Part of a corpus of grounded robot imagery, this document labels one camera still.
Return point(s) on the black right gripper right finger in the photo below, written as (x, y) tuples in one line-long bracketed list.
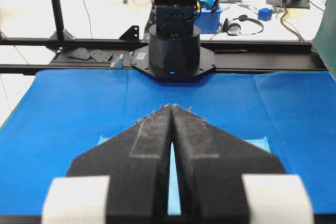
[(227, 180)]

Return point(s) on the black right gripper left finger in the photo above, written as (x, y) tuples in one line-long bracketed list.
[(123, 180)]

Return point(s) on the light blue towel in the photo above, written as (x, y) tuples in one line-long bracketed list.
[(174, 203)]

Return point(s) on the blue table cloth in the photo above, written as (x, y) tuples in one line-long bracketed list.
[(67, 112)]

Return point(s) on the black headphones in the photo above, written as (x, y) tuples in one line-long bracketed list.
[(242, 26)]

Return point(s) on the blue plastic bin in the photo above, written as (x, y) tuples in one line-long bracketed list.
[(209, 22)]

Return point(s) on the small blue cube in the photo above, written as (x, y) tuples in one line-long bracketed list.
[(265, 14)]

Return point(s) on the dark green backdrop board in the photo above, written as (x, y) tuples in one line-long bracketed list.
[(324, 41)]

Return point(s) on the black aluminium frame rail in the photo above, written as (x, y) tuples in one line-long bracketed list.
[(171, 60)]

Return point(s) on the black vertical frame post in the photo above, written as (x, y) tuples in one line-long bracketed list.
[(59, 23)]

